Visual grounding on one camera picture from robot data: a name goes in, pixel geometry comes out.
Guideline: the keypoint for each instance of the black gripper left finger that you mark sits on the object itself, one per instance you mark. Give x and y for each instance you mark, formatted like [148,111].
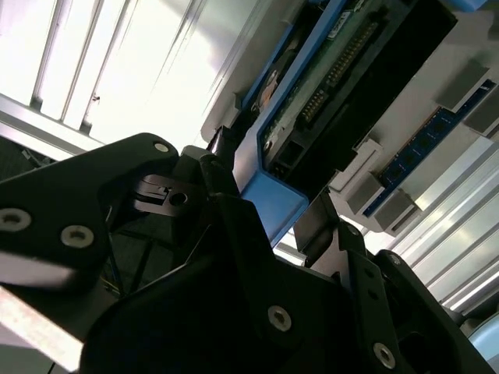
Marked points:
[58,202]

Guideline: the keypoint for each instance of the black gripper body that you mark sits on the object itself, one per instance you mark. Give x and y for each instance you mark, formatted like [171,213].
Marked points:
[175,331]

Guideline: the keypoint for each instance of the hard disk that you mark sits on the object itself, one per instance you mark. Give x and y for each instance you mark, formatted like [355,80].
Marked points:
[280,202]

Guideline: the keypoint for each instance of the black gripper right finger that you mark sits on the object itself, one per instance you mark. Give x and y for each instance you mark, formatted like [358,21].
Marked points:
[409,288]

